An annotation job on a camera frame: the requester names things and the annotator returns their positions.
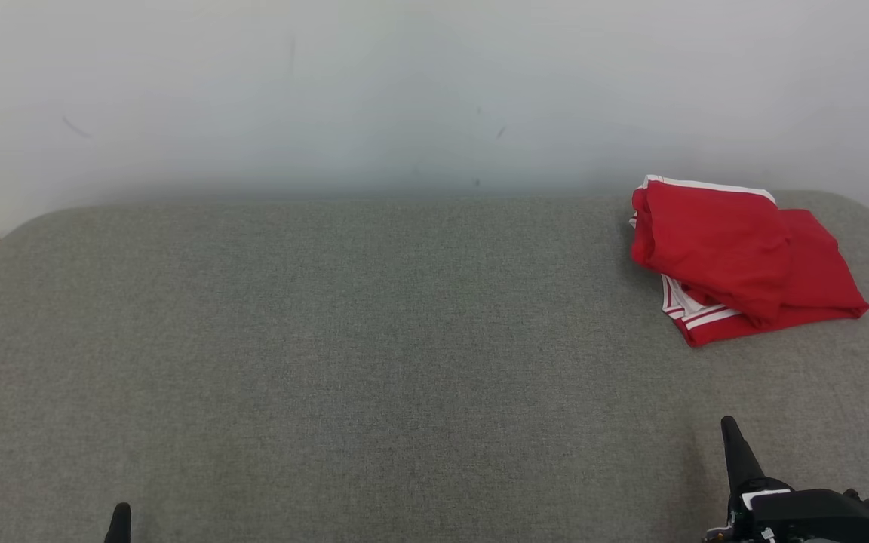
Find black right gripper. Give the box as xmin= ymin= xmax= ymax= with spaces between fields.
xmin=706 ymin=416 xmax=869 ymax=543

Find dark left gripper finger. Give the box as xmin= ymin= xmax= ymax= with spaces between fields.
xmin=105 ymin=503 xmax=133 ymax=543

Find red Bulls jersey shirt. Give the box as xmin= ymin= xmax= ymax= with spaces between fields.
xmin=661 ymin=209 xmax=869 ymax=348

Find red shorts with white band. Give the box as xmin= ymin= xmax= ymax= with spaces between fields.
xmin=629 ymin=175 xmax=794 ymax=327

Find grey fabric sofa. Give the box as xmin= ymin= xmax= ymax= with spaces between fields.
xmin=0 ymin=189 xmax=869 ymax=543

